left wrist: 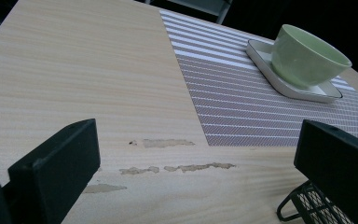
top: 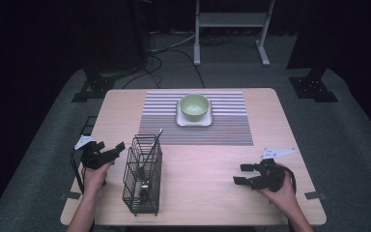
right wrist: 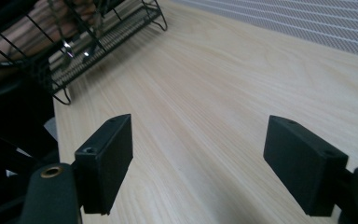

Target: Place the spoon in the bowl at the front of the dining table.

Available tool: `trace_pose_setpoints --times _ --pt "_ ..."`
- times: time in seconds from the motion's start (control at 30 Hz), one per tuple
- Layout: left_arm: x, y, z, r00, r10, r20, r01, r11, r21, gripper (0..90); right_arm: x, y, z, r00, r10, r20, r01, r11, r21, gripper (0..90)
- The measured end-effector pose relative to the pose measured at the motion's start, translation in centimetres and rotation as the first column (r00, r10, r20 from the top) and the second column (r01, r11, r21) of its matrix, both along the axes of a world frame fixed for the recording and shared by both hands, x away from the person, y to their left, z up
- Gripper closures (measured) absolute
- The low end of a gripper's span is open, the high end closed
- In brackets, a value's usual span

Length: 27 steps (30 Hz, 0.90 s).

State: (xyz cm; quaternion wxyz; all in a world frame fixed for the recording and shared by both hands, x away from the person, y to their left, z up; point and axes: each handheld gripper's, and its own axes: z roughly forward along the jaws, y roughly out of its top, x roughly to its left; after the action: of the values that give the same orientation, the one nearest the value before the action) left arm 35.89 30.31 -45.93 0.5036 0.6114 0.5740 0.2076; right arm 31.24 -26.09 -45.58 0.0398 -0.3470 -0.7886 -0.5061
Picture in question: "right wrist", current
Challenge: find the black wire basket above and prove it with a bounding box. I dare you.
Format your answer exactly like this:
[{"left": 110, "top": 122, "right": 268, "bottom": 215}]
[{"left": 0, "top": 0, "right": 169, "bottom": 106}]

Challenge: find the black handled metal utensil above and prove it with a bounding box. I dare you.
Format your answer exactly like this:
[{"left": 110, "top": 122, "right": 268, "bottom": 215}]
[{"left": 61, "top": 38, "right": 75, "bottom": 59}]

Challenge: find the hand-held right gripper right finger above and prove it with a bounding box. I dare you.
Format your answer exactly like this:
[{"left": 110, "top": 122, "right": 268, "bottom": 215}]
[{"left": 263, "top": 115, "right": 349, "bottom": 217}]

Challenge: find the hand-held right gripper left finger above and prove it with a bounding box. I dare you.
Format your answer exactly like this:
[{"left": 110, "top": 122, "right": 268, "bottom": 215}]
[{"left": 74, "top": 113, "right": 134, "bottom": 216}]

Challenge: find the grey striped placemat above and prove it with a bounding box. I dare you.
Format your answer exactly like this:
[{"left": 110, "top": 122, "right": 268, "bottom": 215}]
[{"left": 171, "top": 0, "right": 358, "bottom": 60}]

